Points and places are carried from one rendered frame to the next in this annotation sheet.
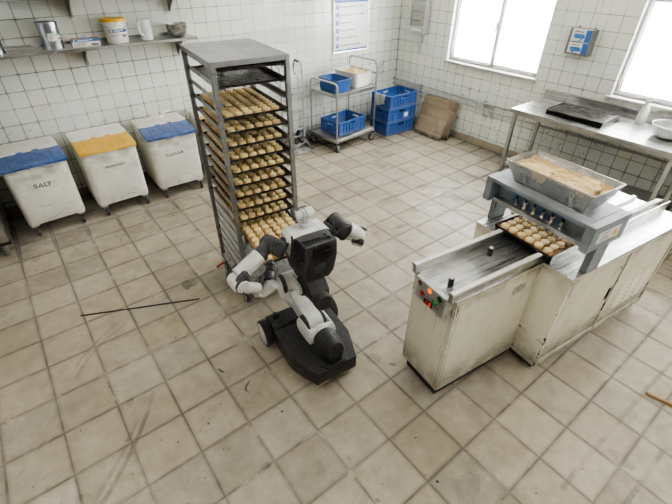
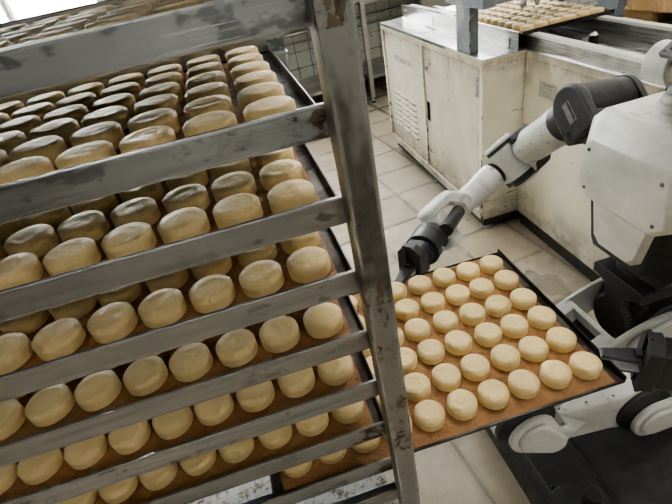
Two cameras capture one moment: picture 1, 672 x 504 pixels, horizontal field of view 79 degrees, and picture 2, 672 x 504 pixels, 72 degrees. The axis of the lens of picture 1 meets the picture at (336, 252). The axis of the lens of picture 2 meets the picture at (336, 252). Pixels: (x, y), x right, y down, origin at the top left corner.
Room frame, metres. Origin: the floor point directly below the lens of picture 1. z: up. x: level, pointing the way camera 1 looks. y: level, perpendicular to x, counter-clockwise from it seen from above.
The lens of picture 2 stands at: (2.27, 1.05, 1.36)
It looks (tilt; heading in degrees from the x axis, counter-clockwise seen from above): 34 degrees down; 293
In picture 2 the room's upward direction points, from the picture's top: 12 degrees counter-clockwise
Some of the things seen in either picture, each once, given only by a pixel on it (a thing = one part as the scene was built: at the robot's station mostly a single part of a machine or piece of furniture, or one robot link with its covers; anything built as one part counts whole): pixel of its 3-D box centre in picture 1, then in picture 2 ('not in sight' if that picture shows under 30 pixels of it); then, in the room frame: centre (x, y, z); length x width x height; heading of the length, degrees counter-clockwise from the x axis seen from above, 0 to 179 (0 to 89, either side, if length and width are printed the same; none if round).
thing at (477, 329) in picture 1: (467, 313); (609, 158); (1.87, -0.84, 0.45); 0.70 x 0.34 x 0.90; 121
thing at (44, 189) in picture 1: (42, 186); not in sight; (3.69, 2.97, 0.38); 0.64 x 0.54 x 0.77; 41
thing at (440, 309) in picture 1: (431, 295); not in sight; (1.68, -0.53, 0.77); 0.24 x 0.04 x 0.14; 31
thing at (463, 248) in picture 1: (531, 220); (495, 29); (2.31, -1.30, 0.87); 2.01 x 0.03 x 0.07; 121
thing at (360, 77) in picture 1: (352, 76); not in sight; (6.07, -0.22, 0.89); 0.44 x 0.36 x 0.20; 47
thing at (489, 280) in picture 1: (571, 242); (554, 15); (2.06, -1.45, 0.87); 2.01 x 0.03 x 0.07; 121
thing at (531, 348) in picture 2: not in sight; (533, 348); (2.21, 0.42, 0.69); 0.05 x 0.05 x 0.02
